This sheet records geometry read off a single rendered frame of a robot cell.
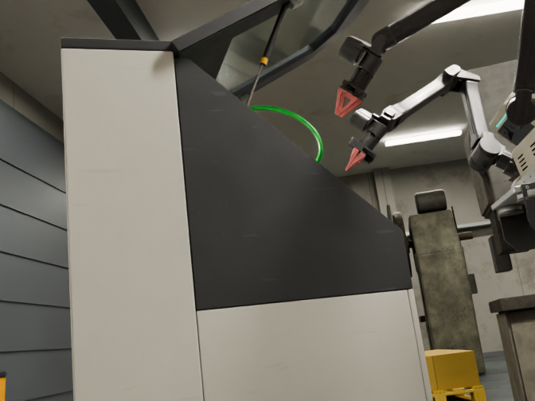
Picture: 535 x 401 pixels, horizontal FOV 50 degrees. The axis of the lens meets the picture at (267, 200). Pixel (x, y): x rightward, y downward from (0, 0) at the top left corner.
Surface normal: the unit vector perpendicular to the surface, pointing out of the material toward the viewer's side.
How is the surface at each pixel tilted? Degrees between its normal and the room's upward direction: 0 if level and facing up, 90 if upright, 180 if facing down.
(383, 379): 90
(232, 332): 90
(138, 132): 90
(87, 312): 90
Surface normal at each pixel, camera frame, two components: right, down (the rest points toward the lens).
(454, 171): -0.11, -0.22
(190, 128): 0.27, -0.26
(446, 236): -0.24, -0.62
